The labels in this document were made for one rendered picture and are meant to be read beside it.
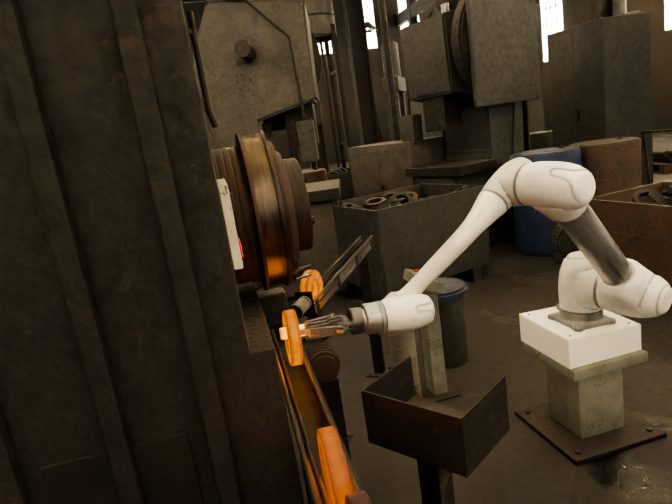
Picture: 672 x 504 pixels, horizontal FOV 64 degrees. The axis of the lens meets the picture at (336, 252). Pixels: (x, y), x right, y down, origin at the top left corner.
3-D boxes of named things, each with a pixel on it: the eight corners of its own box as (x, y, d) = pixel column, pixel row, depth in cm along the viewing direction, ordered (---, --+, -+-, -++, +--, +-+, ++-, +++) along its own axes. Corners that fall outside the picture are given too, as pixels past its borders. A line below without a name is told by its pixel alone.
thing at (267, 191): (276, 309, 141) (243, 129, 131) (260, 270, 186) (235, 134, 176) (299, 304, 143) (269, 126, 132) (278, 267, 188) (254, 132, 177)
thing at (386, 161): (392, 230, 671) (381, 142, 646) (456, 238, 579) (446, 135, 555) (358, 240, 644) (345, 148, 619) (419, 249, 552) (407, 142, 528)
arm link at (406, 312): (390, 333, 147) (379, 337, 159) (443, 324, 150) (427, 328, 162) (383, 295, 149) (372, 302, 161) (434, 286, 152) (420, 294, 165)
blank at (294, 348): (287, 326, 138) (300, 324, 138) (279, 301, 152) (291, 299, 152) (293, 377, 143) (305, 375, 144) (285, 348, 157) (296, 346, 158)
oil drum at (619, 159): (601, 250, 456) (597, 144, 436) (557, 238, 512) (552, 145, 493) (659, 237, 467) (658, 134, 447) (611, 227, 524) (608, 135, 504)
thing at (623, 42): (597, 202, 652) (590, 30, 608) (653, 208, 577) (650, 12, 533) (554, 212, 634) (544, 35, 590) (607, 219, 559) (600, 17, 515)
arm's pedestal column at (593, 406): (593, 392, 242) (590, 328, 235) (666, 437, 204) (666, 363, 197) (514, 414, 233) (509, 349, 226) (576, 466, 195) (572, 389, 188)
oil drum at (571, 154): (540, 261, 450) (533, 155, 430) (503, 248, 507) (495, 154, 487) (601, 248, 461) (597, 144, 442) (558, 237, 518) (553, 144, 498)
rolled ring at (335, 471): (354, 485, 87) (334, 490, 87) (360, 550, 97) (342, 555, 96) (329, 404, 103) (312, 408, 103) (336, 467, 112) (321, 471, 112)
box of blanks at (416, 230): (388, 311, 384) (374, 206, 367) (334, 289, 457) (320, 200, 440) (494, 276, 429) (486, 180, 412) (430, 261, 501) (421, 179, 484)
